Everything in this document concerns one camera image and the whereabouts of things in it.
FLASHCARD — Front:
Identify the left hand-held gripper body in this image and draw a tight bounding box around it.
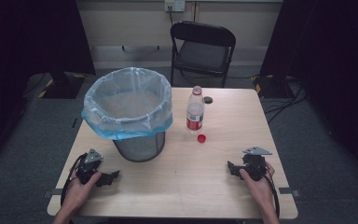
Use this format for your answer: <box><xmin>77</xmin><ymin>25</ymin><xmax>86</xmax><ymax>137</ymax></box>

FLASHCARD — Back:
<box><xmin>75</xmin><ymin>147</ymin><xmax>104</xmax><ymax>185</ymax></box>

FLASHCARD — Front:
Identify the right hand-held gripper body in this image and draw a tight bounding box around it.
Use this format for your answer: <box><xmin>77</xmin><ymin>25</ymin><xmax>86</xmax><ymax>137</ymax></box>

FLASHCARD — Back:
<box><xmin>241</xmin><ymin>146</ymin><xmax>273</xmax><ymax>182</ymax></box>

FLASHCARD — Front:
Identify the person's left hand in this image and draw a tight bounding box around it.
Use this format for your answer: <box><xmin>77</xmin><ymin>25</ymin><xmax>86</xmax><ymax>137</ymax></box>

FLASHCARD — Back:
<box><xmin>62</xmin><ymin>170</ymin><xmax>103</xmax><ymax>217</ymax></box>

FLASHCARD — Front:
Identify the person's right hand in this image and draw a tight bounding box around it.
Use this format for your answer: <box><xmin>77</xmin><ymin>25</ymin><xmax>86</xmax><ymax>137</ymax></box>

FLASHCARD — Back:
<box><xmin>239</xmin><ymin>161</ymin><xmax>276</xmax><ymax>213</ymax></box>

